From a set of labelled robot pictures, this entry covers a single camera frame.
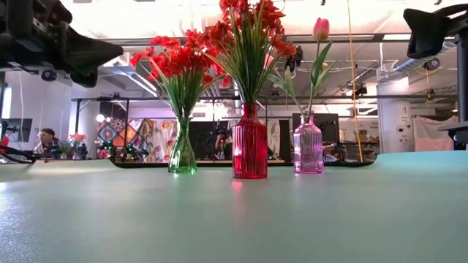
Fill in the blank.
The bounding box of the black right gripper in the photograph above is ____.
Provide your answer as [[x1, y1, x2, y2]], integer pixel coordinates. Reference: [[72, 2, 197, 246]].
[[403, 3, 468, 59]]

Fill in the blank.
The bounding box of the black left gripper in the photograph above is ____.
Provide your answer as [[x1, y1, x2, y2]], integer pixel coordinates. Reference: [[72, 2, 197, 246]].
[[0, 0, 124, 88]]

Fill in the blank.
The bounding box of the red flower bunch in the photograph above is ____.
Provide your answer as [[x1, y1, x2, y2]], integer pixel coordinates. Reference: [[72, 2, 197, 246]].
[[129, 45, 173, 120], [148, 34, 216, 120], [182, 27, 230, 120]]

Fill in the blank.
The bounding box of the green glass vase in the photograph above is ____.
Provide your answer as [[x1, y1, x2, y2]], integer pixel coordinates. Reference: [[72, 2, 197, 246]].
[[167, 116, 198, 175]]

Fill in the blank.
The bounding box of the purple ribbed glass vase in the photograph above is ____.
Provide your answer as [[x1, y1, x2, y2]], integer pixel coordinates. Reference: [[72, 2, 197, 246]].
[[293, 114, 325, 175]]

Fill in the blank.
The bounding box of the red ribbed glass vase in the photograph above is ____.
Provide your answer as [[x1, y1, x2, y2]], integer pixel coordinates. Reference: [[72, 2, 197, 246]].
[[232, 102, 268, 180]]

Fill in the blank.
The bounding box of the black spotlight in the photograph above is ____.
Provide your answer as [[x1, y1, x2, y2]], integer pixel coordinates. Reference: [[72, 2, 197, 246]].
[[40, 68, 59, 82], [423, 57, 442, 71]]

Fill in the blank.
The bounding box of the black monitor pole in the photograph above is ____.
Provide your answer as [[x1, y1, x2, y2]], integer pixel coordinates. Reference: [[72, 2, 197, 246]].
[[453, 34, 468, 123]]

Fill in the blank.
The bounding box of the colourful flower bouquet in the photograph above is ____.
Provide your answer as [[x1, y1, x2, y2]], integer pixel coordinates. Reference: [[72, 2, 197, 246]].
[[69, 132, 88, 147]]

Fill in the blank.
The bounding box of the grey overhead beam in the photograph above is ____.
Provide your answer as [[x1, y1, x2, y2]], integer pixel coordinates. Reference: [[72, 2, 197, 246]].
[[98, 33, 454, 47]]

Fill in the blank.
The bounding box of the person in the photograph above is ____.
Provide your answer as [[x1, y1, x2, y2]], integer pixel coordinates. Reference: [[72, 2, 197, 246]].
[[214, 126, 234, 161], [34, 127, 59, 154]]

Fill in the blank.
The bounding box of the white round pillar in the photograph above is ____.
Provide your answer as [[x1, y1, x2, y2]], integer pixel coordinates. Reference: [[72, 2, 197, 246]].
[[376, 78, 416, 153]]

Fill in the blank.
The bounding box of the dark flat screen monitor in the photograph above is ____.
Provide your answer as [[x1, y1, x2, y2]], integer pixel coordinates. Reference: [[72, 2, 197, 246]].
[[1, 118, 33, 143]]

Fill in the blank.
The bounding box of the colourful patchwork quilt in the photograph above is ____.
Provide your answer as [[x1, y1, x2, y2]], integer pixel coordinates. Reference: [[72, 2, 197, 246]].
[[97, 118, 179, 164]]

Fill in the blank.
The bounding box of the white cloth sheet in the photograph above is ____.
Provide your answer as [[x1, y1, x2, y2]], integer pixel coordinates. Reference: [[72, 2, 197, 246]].
[[412, 115, 458, 151]]

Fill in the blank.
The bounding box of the grey desk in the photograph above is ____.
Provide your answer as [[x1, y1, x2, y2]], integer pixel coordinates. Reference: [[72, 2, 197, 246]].
[[437, 121, 468, 150]]

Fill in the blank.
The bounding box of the black display screen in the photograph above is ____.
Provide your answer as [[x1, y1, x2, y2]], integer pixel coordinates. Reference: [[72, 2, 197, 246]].
[[291, 113, 340, 144]]

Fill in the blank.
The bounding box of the green table mat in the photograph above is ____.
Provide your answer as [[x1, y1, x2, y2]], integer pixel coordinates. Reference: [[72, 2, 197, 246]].
[[0, 150, 468, 263]]

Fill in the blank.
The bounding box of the black pipe rail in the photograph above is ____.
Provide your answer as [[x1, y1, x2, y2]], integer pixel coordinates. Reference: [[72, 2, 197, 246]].
[[71, 94, 458, 161]]

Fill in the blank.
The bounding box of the silver ventilation duct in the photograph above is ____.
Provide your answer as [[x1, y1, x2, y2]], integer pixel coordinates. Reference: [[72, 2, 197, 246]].
[[393, 40, 457, 73]]

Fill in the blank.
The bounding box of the yellow cable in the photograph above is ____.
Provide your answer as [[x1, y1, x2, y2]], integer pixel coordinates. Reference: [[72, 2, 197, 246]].
[[345, 0, 363, 162]]

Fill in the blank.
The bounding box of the black curved cable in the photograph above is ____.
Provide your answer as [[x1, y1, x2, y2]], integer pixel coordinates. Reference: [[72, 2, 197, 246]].
[[0, 144, 39, 164]]

